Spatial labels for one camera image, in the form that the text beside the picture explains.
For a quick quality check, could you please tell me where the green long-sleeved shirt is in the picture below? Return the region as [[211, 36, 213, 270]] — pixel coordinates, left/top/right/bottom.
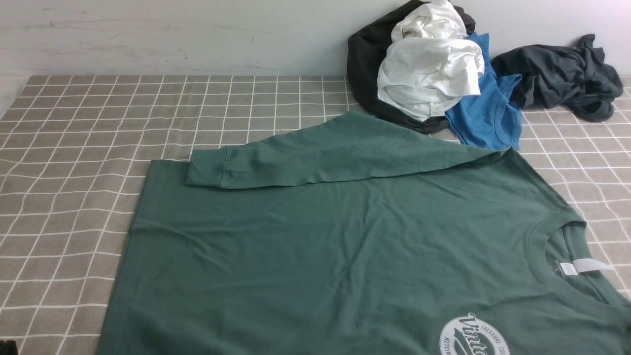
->
[[97, 111, 630, 355]]

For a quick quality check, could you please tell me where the white crumpled shirt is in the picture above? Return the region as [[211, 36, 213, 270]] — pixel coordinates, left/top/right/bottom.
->
[[377, 0, 485, 121]]

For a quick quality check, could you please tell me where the blue t-shirt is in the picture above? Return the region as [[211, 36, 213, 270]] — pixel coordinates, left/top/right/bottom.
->
[[446, 33, 522, 150]]

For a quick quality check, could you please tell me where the black garment under pile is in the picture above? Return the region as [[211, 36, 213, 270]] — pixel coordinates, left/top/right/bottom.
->
[[347, 0, 476, 135]]

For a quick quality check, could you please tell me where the grey checkered tablecloth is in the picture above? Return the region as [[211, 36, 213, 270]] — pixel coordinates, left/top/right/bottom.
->
[[0, 75, 631, 355]]

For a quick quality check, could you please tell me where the dark grey crumpled garment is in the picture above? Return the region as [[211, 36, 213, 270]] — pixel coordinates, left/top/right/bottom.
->
[[491, 34, 624, 123]]

